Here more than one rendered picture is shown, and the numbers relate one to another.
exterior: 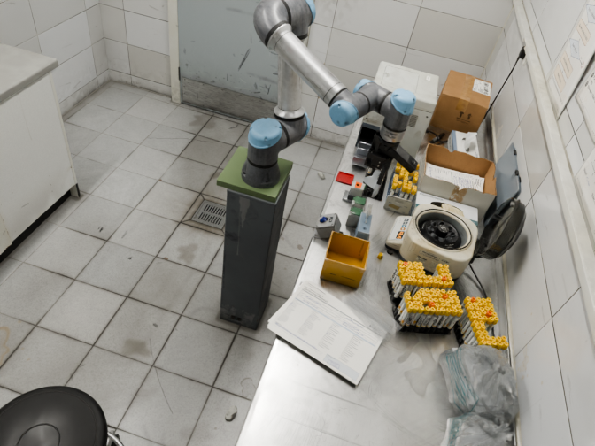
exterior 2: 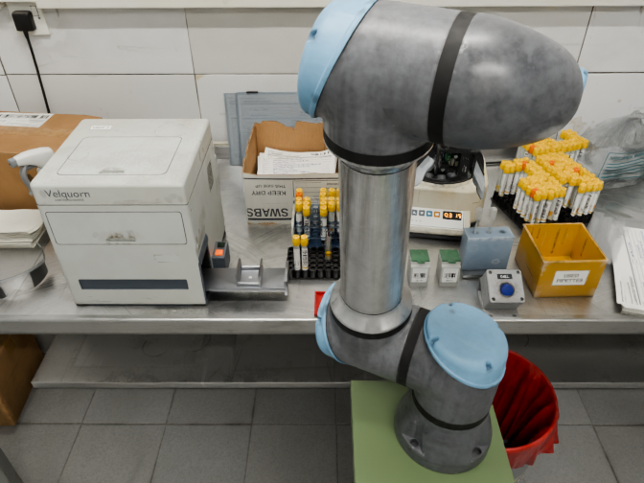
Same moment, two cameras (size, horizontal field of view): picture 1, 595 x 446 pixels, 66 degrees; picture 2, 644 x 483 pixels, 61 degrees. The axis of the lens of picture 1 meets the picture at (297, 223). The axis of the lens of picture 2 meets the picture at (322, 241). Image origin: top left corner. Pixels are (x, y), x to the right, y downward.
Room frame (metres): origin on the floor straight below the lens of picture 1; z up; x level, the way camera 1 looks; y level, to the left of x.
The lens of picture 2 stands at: (1.65, 0.66, 1.67)
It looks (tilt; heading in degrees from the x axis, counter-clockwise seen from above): 38 degrees down; 263
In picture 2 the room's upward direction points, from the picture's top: straight up
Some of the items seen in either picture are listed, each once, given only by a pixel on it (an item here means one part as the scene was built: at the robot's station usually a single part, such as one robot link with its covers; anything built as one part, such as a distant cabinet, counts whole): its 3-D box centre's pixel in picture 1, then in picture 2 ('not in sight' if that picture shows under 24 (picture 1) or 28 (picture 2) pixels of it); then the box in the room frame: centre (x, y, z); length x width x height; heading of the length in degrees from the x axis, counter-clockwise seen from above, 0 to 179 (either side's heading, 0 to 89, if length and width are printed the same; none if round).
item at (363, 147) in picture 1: (364, 148); (239, 275); (1.72, -0.22, 0.92); 0.21 x 0.07 x 0.05; 173
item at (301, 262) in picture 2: (377, 174); (324, 247); (1.54, -0.28, 0.93); 0.17 x 0.09 x 0.11; 172
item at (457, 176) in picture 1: (453, 181); (295, 170); (1.57, -0.59, 0.95); 0.29 x 0.25 x 0.15; 83
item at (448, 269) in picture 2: (354, 217); (448, 267); (1.27, -0.20, 0.91); 0.05 x 0.04 x 0.07; 83
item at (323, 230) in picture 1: (333, 227); (499, 284); (1.19, -0.13, 0.92); 0.13 x 0.07 x 0.08; 83
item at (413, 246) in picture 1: (432, 238); (436, 186); (1.22, -0.49, 0.94); 0.30 x 0.24 x 0.12; 74
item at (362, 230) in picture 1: (361, 232); (484, 250); (1.18, -0.23, 0.92); 0.10 x 0.07 x 0.10; 175
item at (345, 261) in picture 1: (344, 259); (558, 260); (1.04, -0.18, 0.92); 0.13 x 0.13 x 0.10; 84
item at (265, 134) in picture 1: (265, 140); (455, 358); (1.41, 0.18, 1.07); 0.13 x 0.12 x 0.14; 147
